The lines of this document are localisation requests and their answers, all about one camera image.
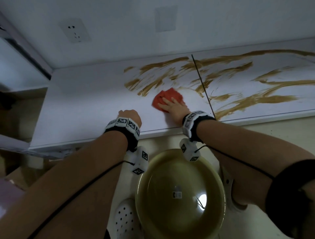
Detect white metal shelf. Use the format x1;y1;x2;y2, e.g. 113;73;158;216
0;10;315;158

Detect black left wristband with markers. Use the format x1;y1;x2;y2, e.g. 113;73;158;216
103;117;141;152

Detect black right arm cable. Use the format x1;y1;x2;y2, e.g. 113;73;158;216
196;145;276;180

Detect person's left forearm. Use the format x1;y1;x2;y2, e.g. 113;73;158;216
0;132;128;239

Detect white wall socket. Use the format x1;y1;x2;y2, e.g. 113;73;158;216
60;18;92;44

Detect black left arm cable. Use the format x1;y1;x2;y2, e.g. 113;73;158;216
27;160;135;239

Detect person's right forearm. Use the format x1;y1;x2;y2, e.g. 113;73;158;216
197;120;315;206

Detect pile of cardboard boxes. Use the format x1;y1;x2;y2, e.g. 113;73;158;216
0;152;45;192

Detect black right wristband with markers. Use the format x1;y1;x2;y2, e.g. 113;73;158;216
182;111;217;144

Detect person's left hand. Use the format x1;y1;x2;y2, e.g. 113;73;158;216
117;109;142;128

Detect person's right hand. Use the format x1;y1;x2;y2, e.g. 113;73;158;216
157;97;190;120

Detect yellow plastic basin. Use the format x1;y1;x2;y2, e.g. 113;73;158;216
135;148;226;239

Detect black wristband with markers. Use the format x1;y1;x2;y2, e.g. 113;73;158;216
103;117;141;152
182;111;217;144

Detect pink box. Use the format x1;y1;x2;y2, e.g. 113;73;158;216
0;178;25;220

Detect red cleaning cloth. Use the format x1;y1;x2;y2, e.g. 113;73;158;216
152;88;185;113

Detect blank white wall plate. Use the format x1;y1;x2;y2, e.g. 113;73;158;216
154;5;178;33

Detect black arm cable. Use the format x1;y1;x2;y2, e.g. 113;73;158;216
27;160;135;239
196;145;276;180

